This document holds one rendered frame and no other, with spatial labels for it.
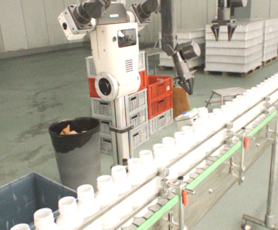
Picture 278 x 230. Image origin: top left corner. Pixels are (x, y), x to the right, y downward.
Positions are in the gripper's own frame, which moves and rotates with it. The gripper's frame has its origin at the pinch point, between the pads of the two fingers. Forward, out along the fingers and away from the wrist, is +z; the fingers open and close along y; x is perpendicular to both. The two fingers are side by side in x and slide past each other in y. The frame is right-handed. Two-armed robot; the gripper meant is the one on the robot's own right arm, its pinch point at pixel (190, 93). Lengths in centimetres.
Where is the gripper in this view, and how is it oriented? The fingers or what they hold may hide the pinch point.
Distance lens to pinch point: 145.0
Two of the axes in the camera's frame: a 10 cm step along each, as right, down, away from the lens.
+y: 6.3, -2.9, 7.2
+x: -7.0, 1.9, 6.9
